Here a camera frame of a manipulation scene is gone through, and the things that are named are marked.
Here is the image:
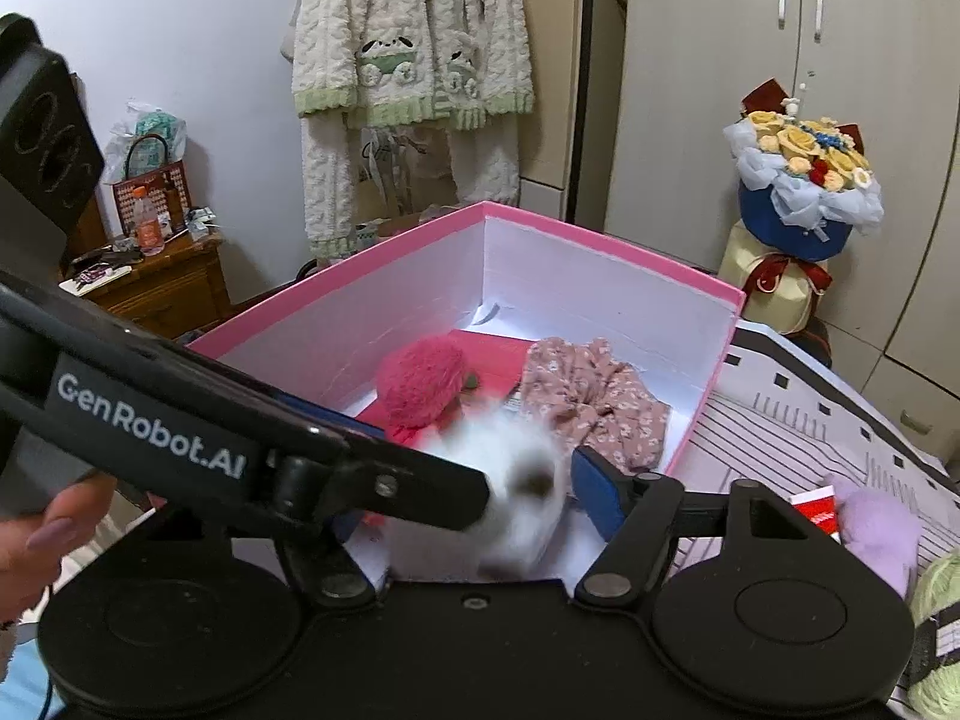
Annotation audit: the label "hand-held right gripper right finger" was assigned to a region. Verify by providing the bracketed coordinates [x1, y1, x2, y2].
[570, 445, 826, 606]

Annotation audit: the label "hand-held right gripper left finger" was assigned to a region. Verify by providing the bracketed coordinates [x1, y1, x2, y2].
[274, 506, 380, 610]

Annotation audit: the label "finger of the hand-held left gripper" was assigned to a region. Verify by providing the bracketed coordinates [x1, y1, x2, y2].
[270, 386, 389, 442]
[259, 448, 494, 533]

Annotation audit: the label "red fluffy plush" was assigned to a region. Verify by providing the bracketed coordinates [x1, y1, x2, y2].
[375, 337, 481, 445]

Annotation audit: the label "pink yarn ball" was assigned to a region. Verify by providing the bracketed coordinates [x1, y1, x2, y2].
[520, 336, 671, 473]

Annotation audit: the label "white plush toy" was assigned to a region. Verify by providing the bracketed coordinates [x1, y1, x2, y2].
[390, 401, 575, 578]

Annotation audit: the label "red envelope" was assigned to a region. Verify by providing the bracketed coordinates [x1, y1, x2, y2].
[356, 330, 533, 436]

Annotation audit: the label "pink cardboard box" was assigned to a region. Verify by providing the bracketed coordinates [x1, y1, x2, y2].
[184, 200, 747, 586]

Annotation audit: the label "white red tissue packet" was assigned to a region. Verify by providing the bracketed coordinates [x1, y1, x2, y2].
[790, 486, 839, 537]

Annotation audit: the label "purple fluffy plush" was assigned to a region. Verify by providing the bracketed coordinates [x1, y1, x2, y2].
[821, 476, 922, 595]

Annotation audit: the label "green yarn ball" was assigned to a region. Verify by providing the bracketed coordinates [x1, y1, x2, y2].
[889, 547, 960, 720]

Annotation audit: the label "person's left hand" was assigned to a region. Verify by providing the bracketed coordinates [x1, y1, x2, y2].
[0, 476, 119, 620]

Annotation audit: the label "wooden nightstand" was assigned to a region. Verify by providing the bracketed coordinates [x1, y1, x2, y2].
[60, 232, 233, 338]

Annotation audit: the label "striped bed sheet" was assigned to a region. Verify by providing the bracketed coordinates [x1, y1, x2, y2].
[667, 319, 960, 720]

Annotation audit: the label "orange label bottle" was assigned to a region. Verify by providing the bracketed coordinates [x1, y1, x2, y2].
[131, 184, 166, 256]

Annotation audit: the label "brown woven basket bag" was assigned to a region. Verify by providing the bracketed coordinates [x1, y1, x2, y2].
[111, 133, 192, 237]

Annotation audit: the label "fluffy cream pajama pants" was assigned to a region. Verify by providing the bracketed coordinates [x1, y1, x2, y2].
[300, 116, 522, 260]

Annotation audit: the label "clear plastic bag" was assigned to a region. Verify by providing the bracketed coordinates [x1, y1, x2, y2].
[101, 100, 188, 185]

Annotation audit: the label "yellow blue flower bouquet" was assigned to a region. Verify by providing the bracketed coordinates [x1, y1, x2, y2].
[716, 79, 886, 335]

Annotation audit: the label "fluffy cream pajama top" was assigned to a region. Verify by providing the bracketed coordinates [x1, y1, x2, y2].
[291, 0, 537, 136]

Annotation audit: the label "beige wardrobe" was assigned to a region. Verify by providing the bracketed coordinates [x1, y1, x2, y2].
[604, 0, 960, 458]

